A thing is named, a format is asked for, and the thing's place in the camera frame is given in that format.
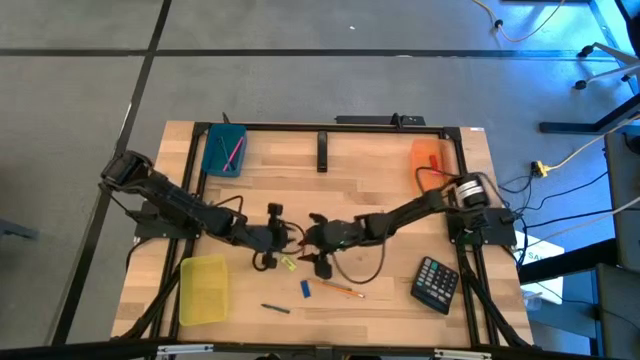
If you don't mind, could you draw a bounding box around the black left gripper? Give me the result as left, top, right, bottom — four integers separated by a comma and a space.
239, 201, 302, 273

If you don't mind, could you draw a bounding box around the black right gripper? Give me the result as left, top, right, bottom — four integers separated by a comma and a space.
297, 212, 369, 280

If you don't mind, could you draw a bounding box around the orange pencil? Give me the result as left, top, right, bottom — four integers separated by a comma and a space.
307, 277, 366, 300

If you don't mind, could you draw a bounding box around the pink pencil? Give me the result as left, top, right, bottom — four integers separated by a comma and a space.
222, 136, 245, 173

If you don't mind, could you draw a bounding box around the thin dark pencil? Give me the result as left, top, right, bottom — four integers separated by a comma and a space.
216, 136, 232, 172

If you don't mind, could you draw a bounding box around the yellow plastic bin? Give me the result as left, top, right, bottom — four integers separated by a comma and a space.
178, 253, 230, 327

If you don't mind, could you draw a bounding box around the blue plastic bin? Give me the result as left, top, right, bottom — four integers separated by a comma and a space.
201, 123, 248, 179

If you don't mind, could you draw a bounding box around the black calculator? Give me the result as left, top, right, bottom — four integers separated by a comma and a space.
410, 256, 460, 316

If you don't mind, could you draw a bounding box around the black flat bar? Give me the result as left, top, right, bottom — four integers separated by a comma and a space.
334, 112, 427, 127

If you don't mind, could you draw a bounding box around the orange plastic bin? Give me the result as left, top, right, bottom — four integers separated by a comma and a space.
409, 138, 454, 194

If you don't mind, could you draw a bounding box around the silver aluminium bar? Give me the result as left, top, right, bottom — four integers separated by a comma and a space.
156, 342, 215, 358
433, 348, 494, 360

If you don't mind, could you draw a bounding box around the white paper sheet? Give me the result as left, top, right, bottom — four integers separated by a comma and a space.
514, 238, 566, 274

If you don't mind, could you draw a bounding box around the black rig beam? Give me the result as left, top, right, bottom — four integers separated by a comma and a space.
0, 337, 640, 360

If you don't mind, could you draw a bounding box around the black desk foot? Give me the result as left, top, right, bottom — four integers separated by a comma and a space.
538, 92, 640, 135

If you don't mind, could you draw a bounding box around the blue-grey floor object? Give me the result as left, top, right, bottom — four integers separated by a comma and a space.
0, 218, 36, 242

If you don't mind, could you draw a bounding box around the grey cabinet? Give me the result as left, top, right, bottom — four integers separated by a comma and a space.
603, 130, 640, 274

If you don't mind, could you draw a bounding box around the white chair base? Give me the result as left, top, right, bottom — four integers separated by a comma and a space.
573, 42, 640, 96

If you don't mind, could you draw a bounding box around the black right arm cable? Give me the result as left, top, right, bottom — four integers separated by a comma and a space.
331, 166, 461, 285

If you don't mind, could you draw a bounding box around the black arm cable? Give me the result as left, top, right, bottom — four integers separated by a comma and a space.
331, 166, 461, 285
212, 193, 274, 273

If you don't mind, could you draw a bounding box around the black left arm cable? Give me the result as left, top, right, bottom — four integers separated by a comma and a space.
212, 193, 274, 273

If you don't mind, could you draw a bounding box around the short black metal bracket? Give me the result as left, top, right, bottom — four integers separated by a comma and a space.
316, 130, 329, 174

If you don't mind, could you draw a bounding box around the black metal table frame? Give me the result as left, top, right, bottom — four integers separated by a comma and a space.
113, 121, 536, 351

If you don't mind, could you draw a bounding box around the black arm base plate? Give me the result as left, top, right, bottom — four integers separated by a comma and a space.
133, 199, 204, 240
447, 207, 519, 247

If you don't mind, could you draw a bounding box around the black floor cable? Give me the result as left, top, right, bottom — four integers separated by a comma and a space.
499, 169, 616, 226

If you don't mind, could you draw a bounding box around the cream floor cable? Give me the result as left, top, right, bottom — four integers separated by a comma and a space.
472, 0, 566, 44
519, 195, 640, 251
544, 113, 640, 174

